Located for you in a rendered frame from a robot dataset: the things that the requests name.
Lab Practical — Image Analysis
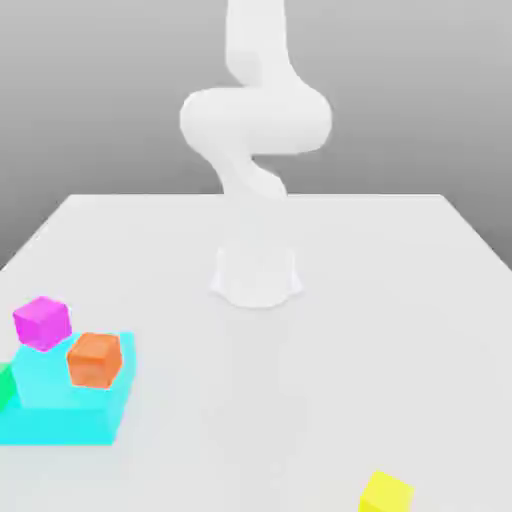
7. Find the small orange cube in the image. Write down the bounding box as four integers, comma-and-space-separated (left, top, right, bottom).
66, 331, 124, 391

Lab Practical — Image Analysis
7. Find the small magenta cube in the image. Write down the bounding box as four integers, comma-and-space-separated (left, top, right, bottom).
12, 295, 74, 354

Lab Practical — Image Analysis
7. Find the small yellow cube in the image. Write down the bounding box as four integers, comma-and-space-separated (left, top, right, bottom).
357, 469, 416, 512

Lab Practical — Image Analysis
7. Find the small green cube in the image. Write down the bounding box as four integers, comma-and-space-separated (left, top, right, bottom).
0, 362, 18, 413

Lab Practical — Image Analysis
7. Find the large cyan box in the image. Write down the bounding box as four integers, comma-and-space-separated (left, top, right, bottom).
0, 330, 138, 447

